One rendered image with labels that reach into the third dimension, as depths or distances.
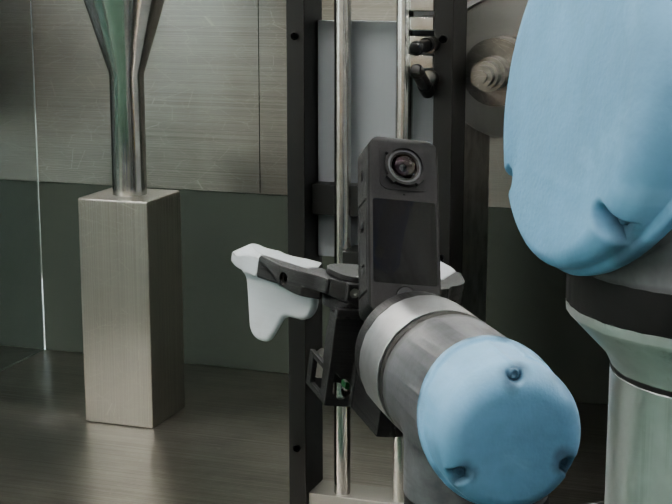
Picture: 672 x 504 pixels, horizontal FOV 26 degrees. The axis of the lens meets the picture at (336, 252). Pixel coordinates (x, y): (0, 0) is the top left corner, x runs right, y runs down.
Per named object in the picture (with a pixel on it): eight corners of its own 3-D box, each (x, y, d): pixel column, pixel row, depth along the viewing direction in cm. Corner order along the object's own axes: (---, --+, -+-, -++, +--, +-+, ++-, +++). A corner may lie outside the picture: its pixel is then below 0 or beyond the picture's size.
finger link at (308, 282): (241, 278, 94) (345, 309, 89) (244, 255, 94) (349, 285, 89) (289, 274, 98) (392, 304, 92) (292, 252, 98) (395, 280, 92)
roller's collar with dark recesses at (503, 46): (461, 105, 139) (462, 37, 138) (476, 99, 145) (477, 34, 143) (527, 107, 137) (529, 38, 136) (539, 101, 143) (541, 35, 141)
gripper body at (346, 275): (298, 379, 95) (344, 436, 84) (315, 250, 94) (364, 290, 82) (409, 386, 97) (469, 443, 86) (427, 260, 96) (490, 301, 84)
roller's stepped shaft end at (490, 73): (462, 94, 133) (462, 59, 132) (477, 88, 138) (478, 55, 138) (496, 95, 132) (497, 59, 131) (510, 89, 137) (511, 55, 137)
